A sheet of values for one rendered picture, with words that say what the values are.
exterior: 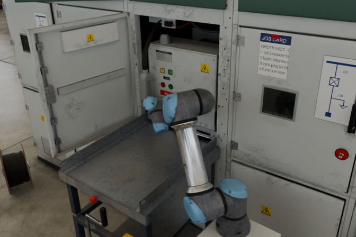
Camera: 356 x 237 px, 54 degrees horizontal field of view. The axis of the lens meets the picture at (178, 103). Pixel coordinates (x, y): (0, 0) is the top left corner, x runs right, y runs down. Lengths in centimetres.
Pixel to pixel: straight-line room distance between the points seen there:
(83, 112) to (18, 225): 125
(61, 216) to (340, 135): 217
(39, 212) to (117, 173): 133
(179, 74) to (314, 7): 88
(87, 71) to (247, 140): 99
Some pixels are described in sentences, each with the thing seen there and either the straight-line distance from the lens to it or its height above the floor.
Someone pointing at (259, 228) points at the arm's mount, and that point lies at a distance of 165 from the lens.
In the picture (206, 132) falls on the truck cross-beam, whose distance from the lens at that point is 212.
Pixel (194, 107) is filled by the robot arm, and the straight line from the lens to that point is 141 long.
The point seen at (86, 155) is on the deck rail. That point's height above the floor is 86.
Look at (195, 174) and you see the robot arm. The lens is 142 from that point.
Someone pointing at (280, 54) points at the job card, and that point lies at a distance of 168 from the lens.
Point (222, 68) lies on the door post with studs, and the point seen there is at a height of 134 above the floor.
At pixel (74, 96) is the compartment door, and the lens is 209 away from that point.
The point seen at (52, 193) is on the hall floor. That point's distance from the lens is 328.
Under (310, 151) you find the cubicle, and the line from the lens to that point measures 182.
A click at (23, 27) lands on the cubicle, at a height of 136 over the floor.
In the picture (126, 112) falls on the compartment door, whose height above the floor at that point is 93.
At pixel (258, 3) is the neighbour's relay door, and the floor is 169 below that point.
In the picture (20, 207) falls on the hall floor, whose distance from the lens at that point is 324.
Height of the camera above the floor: 195
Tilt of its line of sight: 25 degrees down
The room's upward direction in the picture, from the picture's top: 1 degrees counter-clockwise
